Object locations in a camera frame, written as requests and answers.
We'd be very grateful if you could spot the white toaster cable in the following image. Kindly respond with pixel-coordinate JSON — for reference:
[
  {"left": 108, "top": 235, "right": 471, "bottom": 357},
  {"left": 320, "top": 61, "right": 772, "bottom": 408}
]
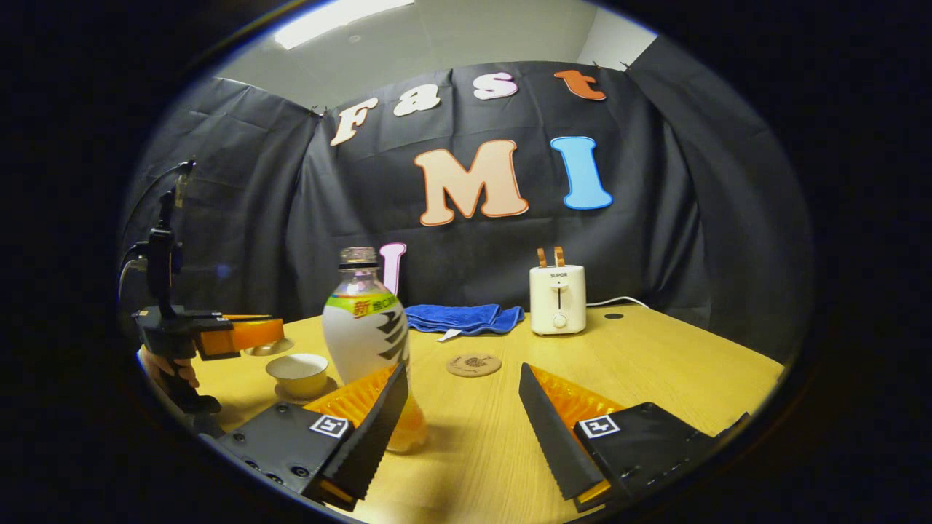
[{"left": 586, "top": 295, "right": 651, "bottom": 311}]

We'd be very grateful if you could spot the blue towel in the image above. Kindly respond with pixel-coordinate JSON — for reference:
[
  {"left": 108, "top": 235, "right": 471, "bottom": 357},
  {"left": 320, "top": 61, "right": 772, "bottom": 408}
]
[{"left": 404, "top": 303, "right": 525, "bottom": 341}]

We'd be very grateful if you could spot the clear water bottle white label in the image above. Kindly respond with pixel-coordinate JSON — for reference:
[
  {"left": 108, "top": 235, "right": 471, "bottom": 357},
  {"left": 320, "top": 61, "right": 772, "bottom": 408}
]
[{"left": 323, "top": 247, "right": 429, "bottom": 453}]

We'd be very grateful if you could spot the black backdrop cloth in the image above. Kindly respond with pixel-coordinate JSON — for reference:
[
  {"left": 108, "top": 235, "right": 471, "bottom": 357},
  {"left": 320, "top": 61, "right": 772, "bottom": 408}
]
[{"left": 120, "top": 36, "right": 813, "bottom": 365}]

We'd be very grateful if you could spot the cream toaster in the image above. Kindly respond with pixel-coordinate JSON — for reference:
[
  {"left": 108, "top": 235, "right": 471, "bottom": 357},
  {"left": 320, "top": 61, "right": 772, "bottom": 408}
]
[{"left": 529, "top": 264, "right": 588, "bottom": 336}]

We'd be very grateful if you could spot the white teacup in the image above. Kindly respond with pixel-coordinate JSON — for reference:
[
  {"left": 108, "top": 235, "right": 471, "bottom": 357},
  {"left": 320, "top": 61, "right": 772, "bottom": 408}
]
[{"left": 266, "top": 354, "right": 330, "bottom": 400}]

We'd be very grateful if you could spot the round brown coaster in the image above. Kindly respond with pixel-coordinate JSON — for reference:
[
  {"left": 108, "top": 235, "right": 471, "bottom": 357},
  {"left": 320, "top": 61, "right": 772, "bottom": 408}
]
[{"left": 446, "top": 354, "right": 502, "bottom": 378}]

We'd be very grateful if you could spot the white teacup lid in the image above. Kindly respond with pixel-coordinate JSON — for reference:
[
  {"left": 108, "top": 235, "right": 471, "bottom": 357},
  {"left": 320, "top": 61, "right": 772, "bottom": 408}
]
[{"left": 244, "top": 336, "right": 296, "bottom": 357}]

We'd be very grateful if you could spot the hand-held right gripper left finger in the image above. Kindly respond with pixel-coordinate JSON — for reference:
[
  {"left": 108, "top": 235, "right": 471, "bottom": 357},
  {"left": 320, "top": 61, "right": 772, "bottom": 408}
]
[{"left": 204, "top": 362, "right": 410, "bottom": 512}]

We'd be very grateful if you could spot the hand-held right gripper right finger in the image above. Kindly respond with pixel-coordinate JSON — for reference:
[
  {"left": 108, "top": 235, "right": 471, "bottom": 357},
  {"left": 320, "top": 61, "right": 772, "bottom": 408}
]
[{"left": 518, "top": 362, "right": 751, "bottom": 512}]

